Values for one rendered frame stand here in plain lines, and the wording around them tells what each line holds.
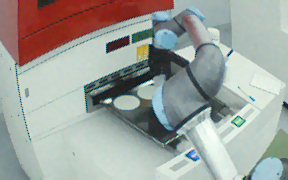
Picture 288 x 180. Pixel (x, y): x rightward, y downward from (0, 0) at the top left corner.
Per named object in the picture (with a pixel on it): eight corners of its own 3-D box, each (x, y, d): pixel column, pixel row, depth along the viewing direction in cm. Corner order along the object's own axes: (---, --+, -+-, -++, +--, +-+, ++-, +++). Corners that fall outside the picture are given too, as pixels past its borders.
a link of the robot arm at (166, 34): (175, 23, 135) (170, 13, 144) (151, 40, 139) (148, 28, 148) (189, 37, 139) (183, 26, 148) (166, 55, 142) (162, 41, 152)
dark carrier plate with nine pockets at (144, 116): (103, 102, 164) (103, 101, 164) (168, 73, 183) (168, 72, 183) (163, 143, 142) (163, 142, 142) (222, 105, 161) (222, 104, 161)
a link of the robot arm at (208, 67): (221, 54, 98) (187, -2, 139) (193, 78, 101) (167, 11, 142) (241, 82, 103) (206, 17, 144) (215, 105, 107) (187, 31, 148)
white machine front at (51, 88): (29, 140, 149) (14, 63, 128) (164, 79, 194) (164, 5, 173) (32, 143, 147) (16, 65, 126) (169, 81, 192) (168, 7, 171)
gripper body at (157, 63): (147, 67, 167) (147, 41, 161) (169, 66, 168) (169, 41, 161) (149, 77, 161) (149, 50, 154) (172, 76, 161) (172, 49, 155)
